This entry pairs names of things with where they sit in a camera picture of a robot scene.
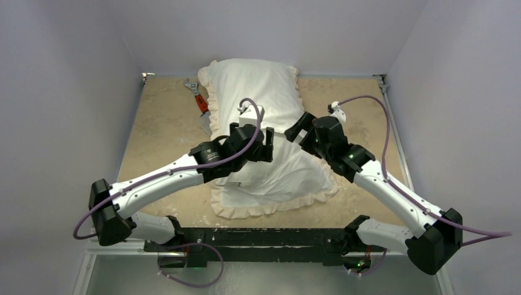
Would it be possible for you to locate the grey pillow with cream ruffle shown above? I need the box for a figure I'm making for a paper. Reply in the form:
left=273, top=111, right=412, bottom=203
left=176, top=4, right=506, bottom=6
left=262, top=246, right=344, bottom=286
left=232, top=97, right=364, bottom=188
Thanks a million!
left=198, top=58, right=339, bottom=219

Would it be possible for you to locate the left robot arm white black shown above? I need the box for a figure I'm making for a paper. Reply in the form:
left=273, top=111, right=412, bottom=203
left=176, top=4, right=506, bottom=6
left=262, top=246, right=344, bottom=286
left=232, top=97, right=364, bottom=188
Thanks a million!
left=88, top=123, right=275, bottom=251

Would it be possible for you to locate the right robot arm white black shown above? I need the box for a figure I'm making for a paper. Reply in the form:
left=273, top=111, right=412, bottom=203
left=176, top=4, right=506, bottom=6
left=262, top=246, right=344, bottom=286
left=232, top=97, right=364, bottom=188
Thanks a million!
left=284, top=112, right=463, bottom=275

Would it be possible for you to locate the clear plastic screw box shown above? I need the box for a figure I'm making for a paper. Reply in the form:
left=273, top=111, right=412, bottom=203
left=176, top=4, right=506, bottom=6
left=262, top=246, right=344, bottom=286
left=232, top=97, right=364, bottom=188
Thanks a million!
left=199, top=116, right=212, bottom=136

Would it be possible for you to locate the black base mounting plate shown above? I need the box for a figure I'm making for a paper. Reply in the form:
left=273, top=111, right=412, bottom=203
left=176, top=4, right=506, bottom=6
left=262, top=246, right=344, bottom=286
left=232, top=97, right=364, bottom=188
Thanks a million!
left=144, top=227, right=369, bottom=267

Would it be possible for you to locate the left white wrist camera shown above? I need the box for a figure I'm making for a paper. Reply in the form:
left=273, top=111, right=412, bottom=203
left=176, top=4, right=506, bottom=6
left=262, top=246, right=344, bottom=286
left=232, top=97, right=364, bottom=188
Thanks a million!
left=237, top=103, right=265, bottom=128

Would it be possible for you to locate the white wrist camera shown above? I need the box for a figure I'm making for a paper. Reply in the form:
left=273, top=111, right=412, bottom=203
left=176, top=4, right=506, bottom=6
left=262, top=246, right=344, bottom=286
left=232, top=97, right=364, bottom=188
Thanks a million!
left=327, top=101, right=347, bottom=123
left=237, top=103, right=265, bottom=128

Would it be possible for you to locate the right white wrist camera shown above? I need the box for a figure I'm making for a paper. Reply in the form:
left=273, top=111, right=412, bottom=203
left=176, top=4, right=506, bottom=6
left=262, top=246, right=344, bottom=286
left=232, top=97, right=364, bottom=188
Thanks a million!
left=327, top=101, right=347, bottom=123

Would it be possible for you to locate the red handled adjustable wrench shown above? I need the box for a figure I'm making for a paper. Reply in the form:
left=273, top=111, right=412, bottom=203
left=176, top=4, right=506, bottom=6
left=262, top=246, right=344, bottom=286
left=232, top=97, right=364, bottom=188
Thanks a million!
left=184, top=79, right=210, bottom=116

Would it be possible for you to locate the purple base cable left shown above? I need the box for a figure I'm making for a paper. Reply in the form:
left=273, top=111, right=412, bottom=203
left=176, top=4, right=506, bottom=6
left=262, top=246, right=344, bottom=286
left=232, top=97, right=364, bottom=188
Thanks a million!
left=157, top=240, right=226, bottom=288

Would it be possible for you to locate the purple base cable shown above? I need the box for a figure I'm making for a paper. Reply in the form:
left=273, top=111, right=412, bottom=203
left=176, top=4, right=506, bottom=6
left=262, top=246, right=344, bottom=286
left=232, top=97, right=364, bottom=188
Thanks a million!
left=157, top=240, right=226, bottom=288
left=347, top=248, right=390, bottom=278

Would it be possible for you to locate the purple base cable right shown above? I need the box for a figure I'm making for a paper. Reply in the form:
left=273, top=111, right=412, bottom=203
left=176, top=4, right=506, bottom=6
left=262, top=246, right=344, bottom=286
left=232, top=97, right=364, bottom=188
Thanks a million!
left=347, top=248, right=390, bottom=278

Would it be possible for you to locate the aluminium frame rail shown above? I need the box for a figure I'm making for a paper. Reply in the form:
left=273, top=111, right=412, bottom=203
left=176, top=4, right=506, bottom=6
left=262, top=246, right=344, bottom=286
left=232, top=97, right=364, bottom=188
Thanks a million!
left=85, top=76, right=455, bottom=294

